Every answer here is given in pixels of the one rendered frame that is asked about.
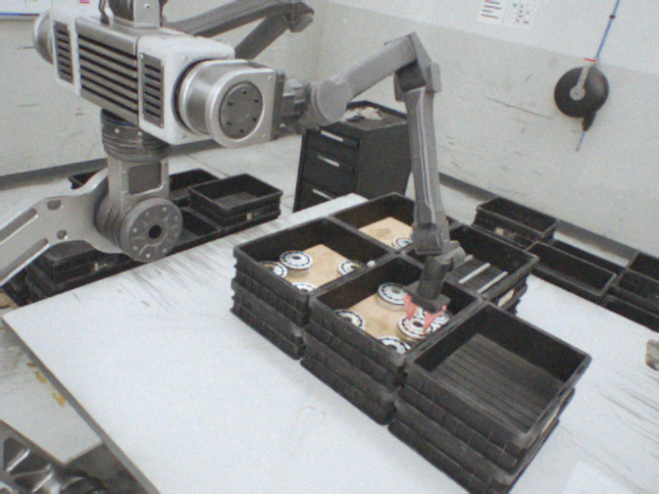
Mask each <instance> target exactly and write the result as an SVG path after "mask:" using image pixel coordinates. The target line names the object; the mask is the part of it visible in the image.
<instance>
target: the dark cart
mask: <svg viewBox="0 0 659 494"><path fill-rule="evenodd" d="M360 107H364V109H365V108H366V107H373V108H374V110H376V109H377V108H379V111H380V112H383V113H385V114H386V115H388V117H387V118H383V119H380V120H373V119H359V121H344V122H343V121H338V122H335V123H331V124H327V125H319V130H315V129H314V128H311V129H306V130H304V131H305V133H304V134H302V139H301V148H300V156H299V165H298V173H297V181H296V190H295V198H294V207H292V214H294V213H297V212H300V211H303V210H306V209H309V208H312V207H315V206H318V205H321V203H325V202H327V201H330V200H333V199H337V198H340V197H342V196H345V195H348V194H352V193H354V194H356V195H358V196H361V197H363V198H366V199H368V200H371V199H374V198H377V197H379V196H382V195H385V194H388V193H391V192H395V193H399V194H401V195H403V196H405V192H406V187H407V183H408V179H410V175H411V169H412V155H411V150H410V144H409V132H408V121H407V114H406V113H403V112H400V111H396V110H393V108H390V107H387V106H385V105H381V104H378V103H375V102H372V101H369V100H362V101H355V102H349V103H348V104H347V105H346V108H345V113H346V112H347V111H350V113H352V111H354V109H357V108H358V109H359V108H360Z"/></svg>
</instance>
